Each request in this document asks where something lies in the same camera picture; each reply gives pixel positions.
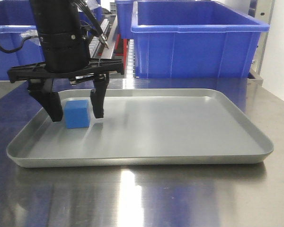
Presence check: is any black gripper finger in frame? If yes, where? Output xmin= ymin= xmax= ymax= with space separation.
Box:
xmin=27 ymin=79 xmax=63 ymax=122
xmin=90 ymin=73 xmax=109 ymax=119

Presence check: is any large blue bin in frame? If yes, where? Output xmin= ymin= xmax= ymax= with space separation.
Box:
xmin=131 ymin=0 xmax=269 ymax=79
xmin=0 ymin=0 xmax=44 ymax=80

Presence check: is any large blue bin left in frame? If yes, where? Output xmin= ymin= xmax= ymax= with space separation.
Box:
xmin=0 ymin=0 xmax=44 ymax=80

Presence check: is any blue bin rear centre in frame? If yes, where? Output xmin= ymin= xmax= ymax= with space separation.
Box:
xmin=115 ymin=0 xmax=197 ymax=47

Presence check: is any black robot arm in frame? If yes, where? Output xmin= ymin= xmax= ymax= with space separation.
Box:
xmin=8 ymin=0 xmax=124 ymax=122

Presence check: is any grey metal tray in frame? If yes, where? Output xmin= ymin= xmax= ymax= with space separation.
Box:
xmin=6 ymin=88 xmax=274 ymax=168

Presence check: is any blue cube block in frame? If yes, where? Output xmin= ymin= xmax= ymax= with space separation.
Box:
xmin=64 ymin=100 xmax=90 ymax=129

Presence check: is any black cable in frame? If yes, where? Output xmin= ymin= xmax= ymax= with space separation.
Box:
xmin=0 ymin=29 xmax=40 ymax=54

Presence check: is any white roller conveyor rail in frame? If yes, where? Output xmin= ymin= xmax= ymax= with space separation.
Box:
xmin=89 ymin=18 xmax=109 ymax=58

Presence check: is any large blue bin right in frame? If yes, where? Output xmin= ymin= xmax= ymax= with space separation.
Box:
xmin=131 ymin=0 xmax=269 ymax=79

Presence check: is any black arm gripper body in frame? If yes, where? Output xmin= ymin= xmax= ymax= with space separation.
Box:
xmin=7 ymin=32 xmax=124 ymax=83

